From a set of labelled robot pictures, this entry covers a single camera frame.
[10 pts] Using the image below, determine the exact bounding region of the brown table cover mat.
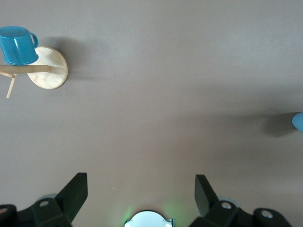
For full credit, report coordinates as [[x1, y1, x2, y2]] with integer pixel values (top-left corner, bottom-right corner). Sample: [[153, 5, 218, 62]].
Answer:
[[0, 0, 303, 227]]

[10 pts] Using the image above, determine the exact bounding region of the light blue plastic cup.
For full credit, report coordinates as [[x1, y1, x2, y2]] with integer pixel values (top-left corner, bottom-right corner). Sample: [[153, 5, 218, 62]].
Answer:
[[292, 112, 303, 134]]

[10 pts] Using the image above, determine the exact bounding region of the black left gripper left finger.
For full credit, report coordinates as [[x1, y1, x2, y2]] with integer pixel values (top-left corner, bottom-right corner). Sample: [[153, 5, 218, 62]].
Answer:
[[0, 172, 89, 227]]

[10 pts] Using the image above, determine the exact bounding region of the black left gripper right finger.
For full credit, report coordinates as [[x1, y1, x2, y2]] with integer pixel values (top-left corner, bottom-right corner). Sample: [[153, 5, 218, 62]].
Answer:
[[189, 174, 292, 227]]

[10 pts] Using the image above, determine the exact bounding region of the teal enamel mug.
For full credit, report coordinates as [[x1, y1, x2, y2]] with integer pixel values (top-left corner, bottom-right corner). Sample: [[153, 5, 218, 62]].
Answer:
[[0, 26, 39, 66]]

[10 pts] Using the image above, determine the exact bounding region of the wooden mug tree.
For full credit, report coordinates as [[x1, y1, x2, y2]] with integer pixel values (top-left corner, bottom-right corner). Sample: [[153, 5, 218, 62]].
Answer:
[[0, 46, 69, 99]]

